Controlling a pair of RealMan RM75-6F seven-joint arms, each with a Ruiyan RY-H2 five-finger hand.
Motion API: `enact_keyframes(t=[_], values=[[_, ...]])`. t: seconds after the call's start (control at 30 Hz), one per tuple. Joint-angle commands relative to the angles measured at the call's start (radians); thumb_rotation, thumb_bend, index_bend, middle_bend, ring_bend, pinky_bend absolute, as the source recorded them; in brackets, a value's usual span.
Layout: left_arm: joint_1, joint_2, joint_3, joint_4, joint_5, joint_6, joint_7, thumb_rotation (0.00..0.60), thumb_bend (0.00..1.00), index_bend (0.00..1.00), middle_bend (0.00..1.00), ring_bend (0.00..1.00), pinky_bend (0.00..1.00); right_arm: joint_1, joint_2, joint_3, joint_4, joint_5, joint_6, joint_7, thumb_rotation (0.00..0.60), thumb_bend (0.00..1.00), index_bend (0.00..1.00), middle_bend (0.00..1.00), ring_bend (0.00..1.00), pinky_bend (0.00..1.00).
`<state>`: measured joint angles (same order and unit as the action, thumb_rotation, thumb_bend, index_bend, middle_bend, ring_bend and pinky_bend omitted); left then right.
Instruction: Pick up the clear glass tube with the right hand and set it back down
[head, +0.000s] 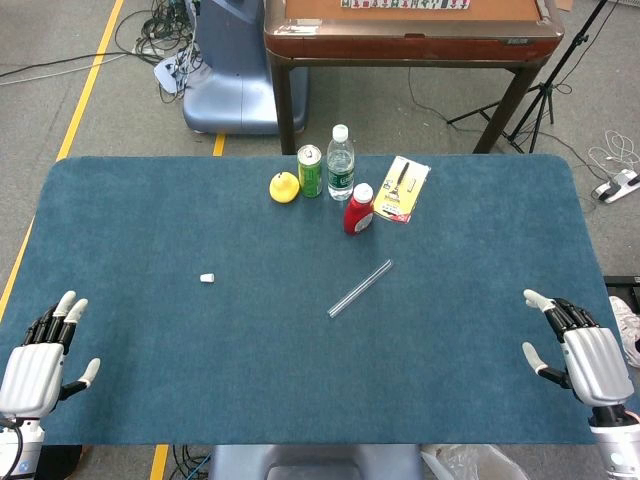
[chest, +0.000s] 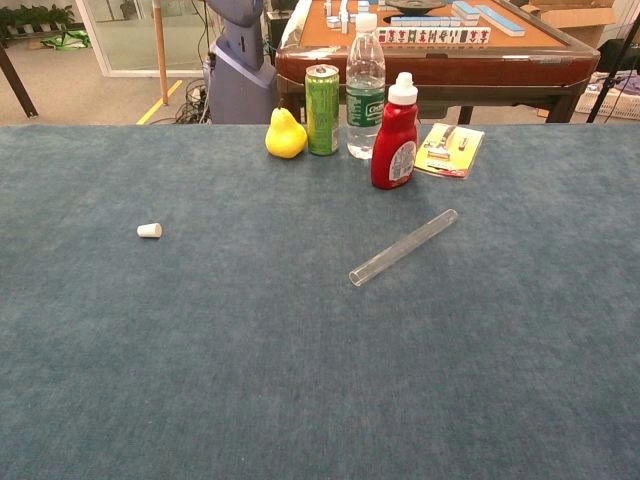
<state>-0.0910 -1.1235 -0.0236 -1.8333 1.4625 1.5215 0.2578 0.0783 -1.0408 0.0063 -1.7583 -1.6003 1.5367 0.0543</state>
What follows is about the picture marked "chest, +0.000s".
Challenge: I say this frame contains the transparent glass test tube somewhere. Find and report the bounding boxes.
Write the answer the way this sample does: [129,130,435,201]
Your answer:
[348,208,459,289]

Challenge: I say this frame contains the red ketchup squeeze bottle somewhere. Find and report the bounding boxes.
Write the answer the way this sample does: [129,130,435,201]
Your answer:
[370,71,419,191]

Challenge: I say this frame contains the green drink can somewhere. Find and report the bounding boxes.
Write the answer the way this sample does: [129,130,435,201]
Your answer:
[304,64,341,157]

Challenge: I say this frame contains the blue table cloth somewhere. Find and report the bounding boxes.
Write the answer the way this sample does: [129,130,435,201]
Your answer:
[0,123,640,480]

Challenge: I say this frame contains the clear plastic water bottle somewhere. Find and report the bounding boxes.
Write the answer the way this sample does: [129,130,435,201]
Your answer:
[345,13,387,161]

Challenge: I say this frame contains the yellow razor blister pack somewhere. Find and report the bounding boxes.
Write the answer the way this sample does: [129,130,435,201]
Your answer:
[413,122,486,180]

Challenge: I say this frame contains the mahjong tile row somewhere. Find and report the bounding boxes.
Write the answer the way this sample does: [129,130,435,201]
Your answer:
[377,26,492,45]

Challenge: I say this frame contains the wooden pole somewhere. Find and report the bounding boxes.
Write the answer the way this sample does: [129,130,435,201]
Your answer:
[152,0,170,106]

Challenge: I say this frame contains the brown mahjong table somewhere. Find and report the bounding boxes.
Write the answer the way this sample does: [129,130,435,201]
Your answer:
[274,0,601,125]

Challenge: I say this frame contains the white framed glass partition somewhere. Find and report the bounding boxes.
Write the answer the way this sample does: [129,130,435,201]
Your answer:
[74,0,211,78]

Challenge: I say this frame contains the green bag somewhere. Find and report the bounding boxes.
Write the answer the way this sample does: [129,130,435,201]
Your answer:
[40,29,92,51]

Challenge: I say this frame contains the white plastic basket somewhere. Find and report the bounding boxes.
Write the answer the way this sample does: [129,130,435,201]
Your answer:
[574,84,640,121]

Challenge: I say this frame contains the black tripod stand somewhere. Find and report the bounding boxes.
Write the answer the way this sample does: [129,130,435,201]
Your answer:
[585,0,640,124]

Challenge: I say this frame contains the cardboard box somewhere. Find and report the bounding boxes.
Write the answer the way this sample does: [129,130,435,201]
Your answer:
[519,0,640,49]

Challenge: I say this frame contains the black slanted table leg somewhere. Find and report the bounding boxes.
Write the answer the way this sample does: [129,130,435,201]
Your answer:
[0,42,40,120]

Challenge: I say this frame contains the potted green plants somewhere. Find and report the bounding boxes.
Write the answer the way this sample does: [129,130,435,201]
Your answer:
[0,3,76,36]

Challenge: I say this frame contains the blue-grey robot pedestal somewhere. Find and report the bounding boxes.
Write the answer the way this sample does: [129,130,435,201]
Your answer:
[205,0,278,125]

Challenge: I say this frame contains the black floor cable bundle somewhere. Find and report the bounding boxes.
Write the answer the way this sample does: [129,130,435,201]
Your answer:
[172,74,211,125]

